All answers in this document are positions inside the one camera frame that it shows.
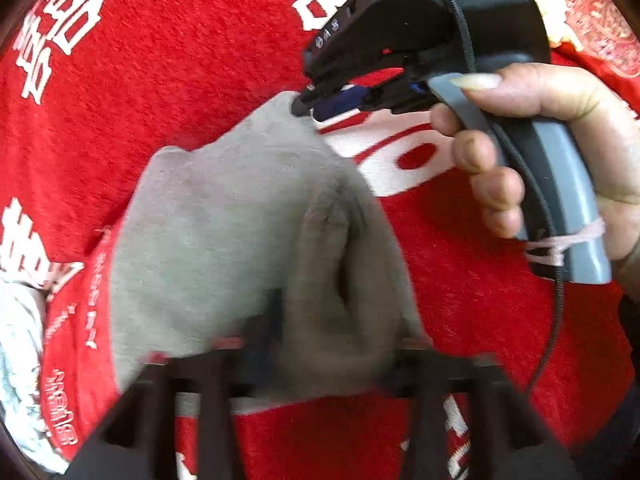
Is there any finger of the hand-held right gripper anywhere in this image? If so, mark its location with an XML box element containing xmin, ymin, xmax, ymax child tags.
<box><xmin>290</xmin><ymin>72</ymin><xmax>436</xmax><ymax>122</ymax></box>

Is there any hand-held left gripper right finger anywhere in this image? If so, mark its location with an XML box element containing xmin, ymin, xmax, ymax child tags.
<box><xmin>382</xmin><ymin>337</ymin><xmax>578</xmax><ymax>480</ymax></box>

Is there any light blue floral quilt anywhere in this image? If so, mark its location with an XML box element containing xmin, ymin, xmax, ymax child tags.
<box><xmin>0</xmin><ymin>270</ymin><xmax>70</xmax><ymax>475</ymax></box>

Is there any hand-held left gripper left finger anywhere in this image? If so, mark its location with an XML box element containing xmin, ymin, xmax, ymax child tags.
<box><xmin>75</xmin><ymin>289</ymin><xmax>285</xmax><ymax>480</ymax></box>

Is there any grey knit garment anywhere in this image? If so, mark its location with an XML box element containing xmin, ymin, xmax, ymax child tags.
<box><xmin>107</xmin><ymin>92</ymin><xmax>427</xmax><ymax>415</ymax></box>

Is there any pink string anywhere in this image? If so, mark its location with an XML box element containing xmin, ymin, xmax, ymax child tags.
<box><xmin>524</xmin><ymin>219</ymin><xmax>607</xmax><ymax>267</ymax></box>

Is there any person's right hand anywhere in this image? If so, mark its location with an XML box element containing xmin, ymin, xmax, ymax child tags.
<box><xmin>430</xmin><ymin>62</ymin><xmax>640</xmax><ymax>262</ymax></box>

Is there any red patterned cloth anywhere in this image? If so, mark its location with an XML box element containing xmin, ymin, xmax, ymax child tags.
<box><xmin>562</xmin><ymin>0</ymin><xmax>640</xmax><ymax>81</ymax></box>

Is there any red printed blanket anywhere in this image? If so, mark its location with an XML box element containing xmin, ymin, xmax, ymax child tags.
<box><xmin>0</xmin><ymin>0</ymin><xmax>640</xmax><ymax>480</ymax></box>

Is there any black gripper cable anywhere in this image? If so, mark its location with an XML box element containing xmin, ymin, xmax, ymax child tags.
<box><xmin>407</xmin><ymin>0</ymin><xmax>568</xmax><ymax>397</ymax></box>

